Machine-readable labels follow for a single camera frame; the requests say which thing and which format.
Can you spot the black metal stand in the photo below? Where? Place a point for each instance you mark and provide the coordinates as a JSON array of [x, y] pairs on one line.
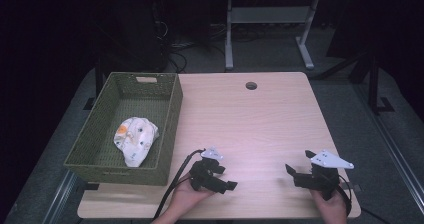
[[374, 84]]

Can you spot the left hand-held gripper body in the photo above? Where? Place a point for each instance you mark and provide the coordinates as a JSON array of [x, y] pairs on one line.
[[201, 177]]

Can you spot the green woven basket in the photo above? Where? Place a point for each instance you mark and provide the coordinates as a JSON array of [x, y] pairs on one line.
[[100, 157]]

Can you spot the metal floor rail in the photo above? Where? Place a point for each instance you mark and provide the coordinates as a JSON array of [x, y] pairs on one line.
[[393, 150], [61, 197]]

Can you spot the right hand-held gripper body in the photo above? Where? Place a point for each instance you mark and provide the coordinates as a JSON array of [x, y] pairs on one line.
[[321, 180]]

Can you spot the person's left hand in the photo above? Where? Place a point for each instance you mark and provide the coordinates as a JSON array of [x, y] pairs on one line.
[[186, 199]]

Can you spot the white patterned cloth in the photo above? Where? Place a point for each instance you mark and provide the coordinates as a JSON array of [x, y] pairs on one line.
[[136, 140]]

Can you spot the person's right hand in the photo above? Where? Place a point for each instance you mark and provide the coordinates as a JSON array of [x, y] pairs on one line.
[[331, 209]]

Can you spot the white metal desk frame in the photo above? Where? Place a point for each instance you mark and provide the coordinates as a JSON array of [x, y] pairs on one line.
[[266, 15]]

